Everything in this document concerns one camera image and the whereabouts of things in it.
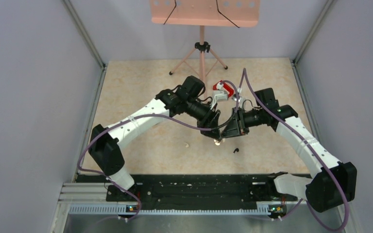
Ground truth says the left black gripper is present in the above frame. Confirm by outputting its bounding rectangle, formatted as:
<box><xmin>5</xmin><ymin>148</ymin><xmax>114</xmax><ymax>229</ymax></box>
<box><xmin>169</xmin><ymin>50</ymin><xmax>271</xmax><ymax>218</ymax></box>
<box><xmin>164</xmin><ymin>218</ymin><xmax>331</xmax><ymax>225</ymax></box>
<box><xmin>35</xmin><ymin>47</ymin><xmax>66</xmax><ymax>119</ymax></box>
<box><xmin>185</xmin><ymin>97</ymin><xmax>221</xmax><ymax>140</ymax></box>

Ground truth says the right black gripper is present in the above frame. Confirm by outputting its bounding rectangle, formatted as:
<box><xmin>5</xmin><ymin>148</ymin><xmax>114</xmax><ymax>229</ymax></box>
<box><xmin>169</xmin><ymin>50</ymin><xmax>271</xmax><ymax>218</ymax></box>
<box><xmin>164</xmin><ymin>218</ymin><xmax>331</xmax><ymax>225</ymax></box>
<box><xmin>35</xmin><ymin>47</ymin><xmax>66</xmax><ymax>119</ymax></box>
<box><xmin>221</xmin><ymin>107</ymin><xmax>265</xmax><ymax>139</ymax></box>

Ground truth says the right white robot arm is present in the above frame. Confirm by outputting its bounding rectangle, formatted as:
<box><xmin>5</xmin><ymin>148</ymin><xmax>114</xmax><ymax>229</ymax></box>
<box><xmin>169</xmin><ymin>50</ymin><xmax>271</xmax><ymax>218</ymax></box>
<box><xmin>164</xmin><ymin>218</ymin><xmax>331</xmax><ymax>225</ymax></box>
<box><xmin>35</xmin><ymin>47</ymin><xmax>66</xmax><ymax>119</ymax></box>
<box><xmin>221</xmin><ymin>88</ymin><xmax>357</xmax><ymax>213</ymax></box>

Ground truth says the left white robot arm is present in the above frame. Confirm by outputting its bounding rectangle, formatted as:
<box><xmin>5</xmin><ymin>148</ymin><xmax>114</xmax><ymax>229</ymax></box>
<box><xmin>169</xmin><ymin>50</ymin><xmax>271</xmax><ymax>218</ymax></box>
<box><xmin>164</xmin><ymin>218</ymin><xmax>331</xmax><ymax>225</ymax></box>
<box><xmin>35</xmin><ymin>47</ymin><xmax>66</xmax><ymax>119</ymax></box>
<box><xmin>88</xmin><ymin>76</ymin><xmax>220</xmax><ymax>201</ymax></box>

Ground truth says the red plastic box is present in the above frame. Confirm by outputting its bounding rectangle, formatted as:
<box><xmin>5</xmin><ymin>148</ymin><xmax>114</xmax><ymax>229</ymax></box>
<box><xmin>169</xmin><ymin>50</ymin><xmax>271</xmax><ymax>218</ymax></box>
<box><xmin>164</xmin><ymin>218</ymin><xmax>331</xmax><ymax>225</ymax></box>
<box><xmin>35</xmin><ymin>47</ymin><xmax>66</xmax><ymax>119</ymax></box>
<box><xmin>212</xmin><ymin>80</ymin><xmax>236</xmax><ymax>100</ymax></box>

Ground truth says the pink music stand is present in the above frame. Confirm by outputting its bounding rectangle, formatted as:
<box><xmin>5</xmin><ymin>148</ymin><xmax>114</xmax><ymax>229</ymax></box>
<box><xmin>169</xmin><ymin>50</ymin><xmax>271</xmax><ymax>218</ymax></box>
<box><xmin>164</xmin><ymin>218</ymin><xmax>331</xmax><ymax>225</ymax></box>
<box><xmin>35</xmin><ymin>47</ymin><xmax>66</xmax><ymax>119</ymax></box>
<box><xmin>149</xmin><ymin>0</ymin><xmax>261</xmax><ymax>82</ymax></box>

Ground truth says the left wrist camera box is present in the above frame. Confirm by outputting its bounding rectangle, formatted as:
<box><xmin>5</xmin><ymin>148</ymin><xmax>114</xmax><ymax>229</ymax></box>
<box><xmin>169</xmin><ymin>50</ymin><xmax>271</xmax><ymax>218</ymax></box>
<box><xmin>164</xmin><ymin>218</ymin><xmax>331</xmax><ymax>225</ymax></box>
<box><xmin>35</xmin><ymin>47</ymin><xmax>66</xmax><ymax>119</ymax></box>
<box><xmin>210</xmin><ymin>83</ymin><xmax>229</xmax><ymax>110</ymax></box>

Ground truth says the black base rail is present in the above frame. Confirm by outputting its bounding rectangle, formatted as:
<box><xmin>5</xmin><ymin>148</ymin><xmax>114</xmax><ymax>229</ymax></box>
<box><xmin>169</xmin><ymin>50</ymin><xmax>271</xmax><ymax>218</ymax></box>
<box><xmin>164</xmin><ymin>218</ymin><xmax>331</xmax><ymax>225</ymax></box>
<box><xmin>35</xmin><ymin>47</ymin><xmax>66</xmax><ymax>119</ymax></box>
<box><xmin>106</xmin><ymin>173</ymin><xmax>309</xmax><ymax>211</ymax></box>

